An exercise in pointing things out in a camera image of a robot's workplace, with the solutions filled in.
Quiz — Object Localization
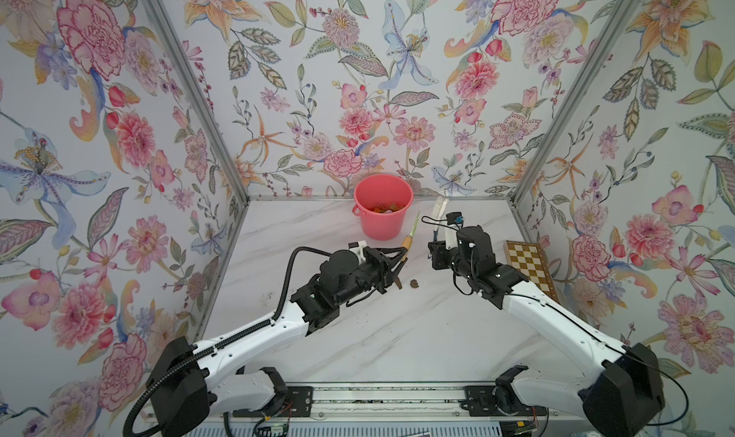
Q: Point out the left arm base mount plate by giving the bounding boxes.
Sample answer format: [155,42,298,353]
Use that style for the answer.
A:
[232,384,315,419]

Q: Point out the aluminium rail frame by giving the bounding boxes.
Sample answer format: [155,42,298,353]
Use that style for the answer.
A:
[183,383,599,436]

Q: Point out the pink plastic bucket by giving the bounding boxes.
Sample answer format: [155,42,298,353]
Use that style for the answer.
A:
[352,174,413,241]

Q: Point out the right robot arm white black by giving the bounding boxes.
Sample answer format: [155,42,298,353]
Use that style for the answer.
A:
[421,212,669,436]

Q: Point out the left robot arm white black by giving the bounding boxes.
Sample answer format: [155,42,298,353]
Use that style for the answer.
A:
[122,242,410,436]

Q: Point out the white blue brush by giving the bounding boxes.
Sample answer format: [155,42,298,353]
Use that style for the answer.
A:
[430,196,449,241]

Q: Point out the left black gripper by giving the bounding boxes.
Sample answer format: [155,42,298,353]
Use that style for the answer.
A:
[333,248,410,307]

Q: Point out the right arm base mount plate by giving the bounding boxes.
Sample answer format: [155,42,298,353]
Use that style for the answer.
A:
[459,385,547,417]

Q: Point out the green hand rake wooden handle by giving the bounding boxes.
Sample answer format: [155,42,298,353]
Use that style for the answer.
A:
[401,212,421,251]

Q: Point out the brown white chessboard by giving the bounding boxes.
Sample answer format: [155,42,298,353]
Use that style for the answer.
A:
[503,240,559,302]

